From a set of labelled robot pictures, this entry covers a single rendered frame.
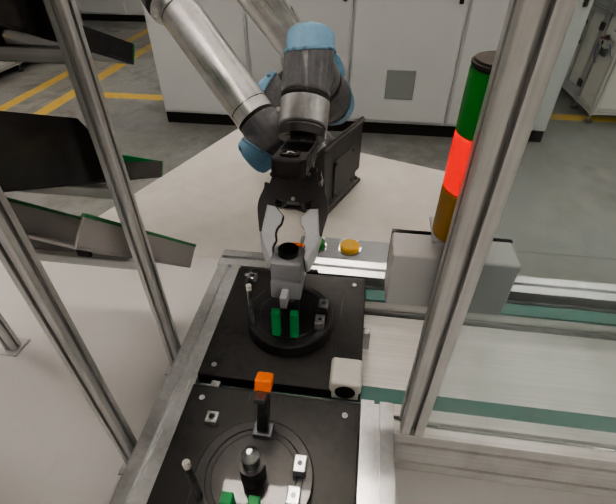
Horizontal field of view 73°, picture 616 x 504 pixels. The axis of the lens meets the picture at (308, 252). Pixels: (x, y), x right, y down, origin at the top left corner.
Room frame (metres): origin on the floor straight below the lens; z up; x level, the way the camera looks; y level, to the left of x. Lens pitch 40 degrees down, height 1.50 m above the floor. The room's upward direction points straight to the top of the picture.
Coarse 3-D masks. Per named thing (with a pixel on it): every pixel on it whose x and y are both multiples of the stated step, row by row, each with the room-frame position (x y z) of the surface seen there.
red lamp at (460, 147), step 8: (456, 136) 0.32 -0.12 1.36; (456, 144) 0.32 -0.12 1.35; (464, 144) 0.31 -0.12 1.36; (456, 152) 0.31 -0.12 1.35; (464, 152) 0.31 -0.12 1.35; (448, 160) 0.32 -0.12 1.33; (456, 160) 0.31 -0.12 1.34; (464, 160) 0.30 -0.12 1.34; (448, 168) 0.32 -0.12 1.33; (456, 168) 0.31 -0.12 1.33; (464, 168) 0.30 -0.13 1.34; (448, 176) 0.32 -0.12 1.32; (456, 176) 0.31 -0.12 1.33; (448, 184) 0.31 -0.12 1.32; (456, 184) 0.31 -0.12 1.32; (456, 192) 0.30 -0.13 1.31
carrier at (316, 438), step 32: (192, 416) 0.29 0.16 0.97; (224, 416) 0.29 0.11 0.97; (256, 416) 0.29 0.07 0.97; (288, 416) 0.29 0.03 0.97; (320, 416) 0.29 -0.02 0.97; (352, 416) 0.29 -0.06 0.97; (192, 448) 0.25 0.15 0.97; (224, 448) 0.24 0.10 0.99; (256, 448) 0.22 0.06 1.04; (288, 448) 0.24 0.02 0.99; (320, 448) 0.25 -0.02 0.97; (352, 448) 0.25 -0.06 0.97; (160, 480) 0.21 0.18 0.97; (192, 480) 0.18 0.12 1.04; (224, 480) 0.20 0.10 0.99; (256, 480) 0.20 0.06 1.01; (288, 480) 0.20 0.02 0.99; (320, 480) 0.21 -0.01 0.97; (352, 480) 0.21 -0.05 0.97
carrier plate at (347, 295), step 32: (256, 288) 0.54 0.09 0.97; (320, 288) 0.54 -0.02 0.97; (352, 288) 0.54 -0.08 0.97; (224, 320) 0.46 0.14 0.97; (352, 320) 0.46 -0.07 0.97; (224, 352) 0.40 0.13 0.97; (256, 352) 0.40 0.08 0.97; (320, 352) 0.40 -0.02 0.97; (352, 352) 0.40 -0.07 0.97; (224, 384) 0.35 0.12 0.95; (288, 384) 0.34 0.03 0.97; (320, 384) 0.34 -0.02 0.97
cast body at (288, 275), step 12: (276, 252) 0.47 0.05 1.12; (288, 252) 0.45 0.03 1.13; (300, 252) 0.47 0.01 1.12; (276, 264) 0.44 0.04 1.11; (288, 264) 0.44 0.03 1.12; (300, 264) 0.44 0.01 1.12; (276, 276) 0.44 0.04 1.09; (288, 276) 0.44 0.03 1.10; (300, 276) 0.43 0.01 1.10; (276, 288) 0.43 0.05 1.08; (288, 288) 0.43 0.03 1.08; (300, 288) 0.43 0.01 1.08; (288, 300) 0.42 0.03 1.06
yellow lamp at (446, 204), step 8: (440, 192) 0.33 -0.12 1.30; (448, 192) 0.31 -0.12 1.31; (440, 200) 0.32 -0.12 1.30; (448, 200) 0.31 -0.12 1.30; (456, 200) 0.30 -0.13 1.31; (440, 208) 0.32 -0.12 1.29; (448, 208) 0.31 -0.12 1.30; (440, 216) 0.31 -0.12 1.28; (448, 216) 0.31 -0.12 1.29; (440, 224) 0.31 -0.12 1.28; (448, 224) 0.30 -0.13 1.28; (440, 232) 0.31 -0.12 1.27
